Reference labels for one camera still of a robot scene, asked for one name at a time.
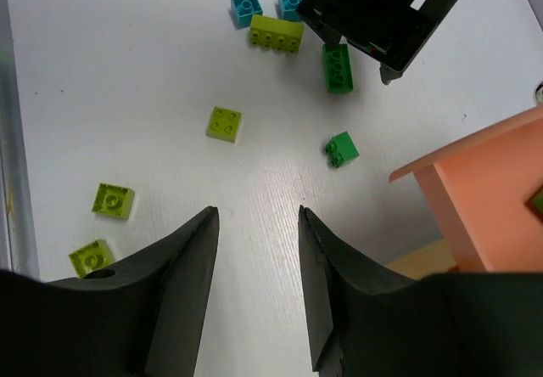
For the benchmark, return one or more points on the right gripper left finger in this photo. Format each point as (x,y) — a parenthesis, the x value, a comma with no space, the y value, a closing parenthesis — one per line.
(141,316)

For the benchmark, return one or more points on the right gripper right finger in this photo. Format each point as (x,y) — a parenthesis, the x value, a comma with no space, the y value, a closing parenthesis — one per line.
(364,319)

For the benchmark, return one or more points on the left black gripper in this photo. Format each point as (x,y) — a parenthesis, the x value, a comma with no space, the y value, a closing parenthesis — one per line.
(390,31)

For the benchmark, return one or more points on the long green lego brick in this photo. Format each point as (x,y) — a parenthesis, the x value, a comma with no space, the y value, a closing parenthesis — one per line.
(337,69)

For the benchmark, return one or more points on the lime square lego brick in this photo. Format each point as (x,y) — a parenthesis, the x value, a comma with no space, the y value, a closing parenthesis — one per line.
(224,124)
(91,257)
(113,201)

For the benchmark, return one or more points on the small green lego brick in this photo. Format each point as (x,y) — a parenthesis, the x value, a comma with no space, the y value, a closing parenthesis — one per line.
(341,150)

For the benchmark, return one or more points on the orange drawer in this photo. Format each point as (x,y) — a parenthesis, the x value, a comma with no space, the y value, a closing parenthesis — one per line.
(479,189)

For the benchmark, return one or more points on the large green lego brick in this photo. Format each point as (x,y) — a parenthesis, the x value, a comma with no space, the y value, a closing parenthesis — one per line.
(535,204)

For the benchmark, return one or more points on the long lime lego brick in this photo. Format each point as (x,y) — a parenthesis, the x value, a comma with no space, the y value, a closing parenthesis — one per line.
(276,34)

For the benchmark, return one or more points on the long cyan lego brick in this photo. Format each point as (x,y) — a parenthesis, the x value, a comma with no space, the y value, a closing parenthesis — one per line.
(287,10)

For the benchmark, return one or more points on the small cyan lego brick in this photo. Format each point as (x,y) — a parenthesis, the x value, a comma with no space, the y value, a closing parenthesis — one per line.
(243,11)

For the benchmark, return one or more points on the aluminium table rail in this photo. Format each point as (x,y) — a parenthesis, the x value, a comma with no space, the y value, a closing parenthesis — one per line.
(18,240)

